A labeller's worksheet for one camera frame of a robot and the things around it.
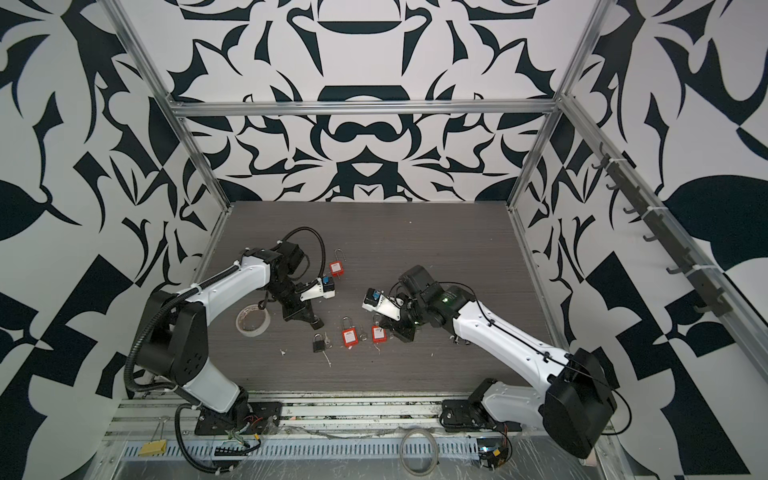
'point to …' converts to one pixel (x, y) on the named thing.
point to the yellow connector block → (153, 448)
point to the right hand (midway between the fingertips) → (384, 320)
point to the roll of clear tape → (248, 332)
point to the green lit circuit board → (492, 452)
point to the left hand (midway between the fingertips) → (309, 311)
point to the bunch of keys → (457, 342)
